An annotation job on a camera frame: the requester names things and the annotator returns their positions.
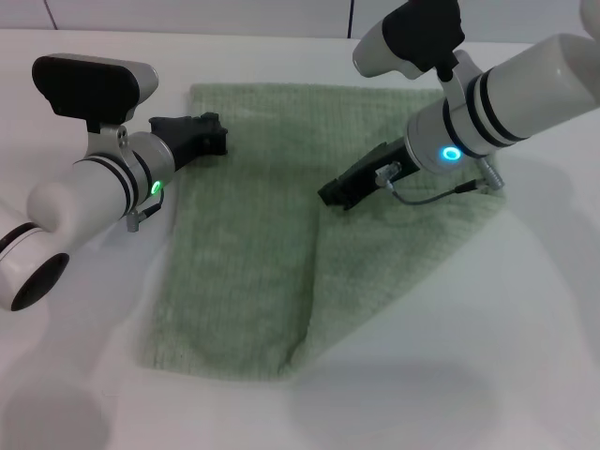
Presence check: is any grey left arm cable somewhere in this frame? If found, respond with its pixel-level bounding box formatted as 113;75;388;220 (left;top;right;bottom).
127;189;165;233

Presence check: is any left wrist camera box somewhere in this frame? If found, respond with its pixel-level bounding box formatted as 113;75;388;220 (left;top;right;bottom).
31;53;159;158

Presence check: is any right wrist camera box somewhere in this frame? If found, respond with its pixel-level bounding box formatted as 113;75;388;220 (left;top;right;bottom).
352;0;482;102

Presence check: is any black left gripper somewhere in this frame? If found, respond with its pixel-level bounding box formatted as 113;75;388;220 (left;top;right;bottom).
148;111;231;173

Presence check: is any green terry towel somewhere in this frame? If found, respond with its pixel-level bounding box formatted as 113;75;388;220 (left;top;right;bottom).
135;82;508;382

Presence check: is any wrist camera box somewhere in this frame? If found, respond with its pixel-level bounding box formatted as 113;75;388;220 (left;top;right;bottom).
352;0;482;102
31;53;159;158

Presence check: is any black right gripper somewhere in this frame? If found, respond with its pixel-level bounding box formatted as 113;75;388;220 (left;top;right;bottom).
317;138;419;213

